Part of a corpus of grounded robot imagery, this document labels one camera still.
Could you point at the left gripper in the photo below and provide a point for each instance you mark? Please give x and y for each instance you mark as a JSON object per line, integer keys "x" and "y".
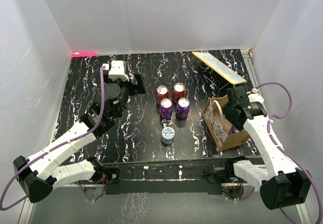
{"x": 139, "y": 87}

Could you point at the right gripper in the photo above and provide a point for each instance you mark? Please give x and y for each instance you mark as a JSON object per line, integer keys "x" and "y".
{"x": 226, "y": 111}

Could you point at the red cola can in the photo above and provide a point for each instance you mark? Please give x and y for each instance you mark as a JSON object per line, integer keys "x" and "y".
{"x": 161, "y": 93}
{"x": 178, "y": 92}

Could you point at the canvas tote bag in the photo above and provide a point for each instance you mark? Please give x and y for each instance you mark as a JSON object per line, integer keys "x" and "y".
{"x": 219, "y": 126}

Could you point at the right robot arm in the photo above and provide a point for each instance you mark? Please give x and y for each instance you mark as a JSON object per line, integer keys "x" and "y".
{"x": 282, "y": 183}

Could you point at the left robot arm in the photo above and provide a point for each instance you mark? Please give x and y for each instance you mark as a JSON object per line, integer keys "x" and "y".
{"x": 41, "y": 173}

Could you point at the small blue round tin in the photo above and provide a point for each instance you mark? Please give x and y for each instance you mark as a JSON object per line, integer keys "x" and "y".
{"x": 167, "y": 135}

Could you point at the pink tape strip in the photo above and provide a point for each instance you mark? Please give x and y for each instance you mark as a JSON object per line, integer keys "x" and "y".
{"x": 83, "y": 54}

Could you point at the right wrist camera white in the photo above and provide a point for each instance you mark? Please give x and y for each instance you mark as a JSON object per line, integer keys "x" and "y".
{"x": 255, "y": 96}

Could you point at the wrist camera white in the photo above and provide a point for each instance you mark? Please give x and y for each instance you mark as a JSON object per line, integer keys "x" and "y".
{"x": 255, "y": 96}
{"x": 116, "y": 70}

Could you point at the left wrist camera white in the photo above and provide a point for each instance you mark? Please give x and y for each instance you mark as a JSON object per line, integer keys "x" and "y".
{"x": 116, "y": 70}

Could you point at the black front rail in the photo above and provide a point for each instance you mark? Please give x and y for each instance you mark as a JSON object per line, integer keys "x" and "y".
{"x": 174, "y": 176}

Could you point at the aluminium frame rail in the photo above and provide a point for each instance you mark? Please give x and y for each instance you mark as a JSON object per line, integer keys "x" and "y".
{"x": 247, "y": 57}

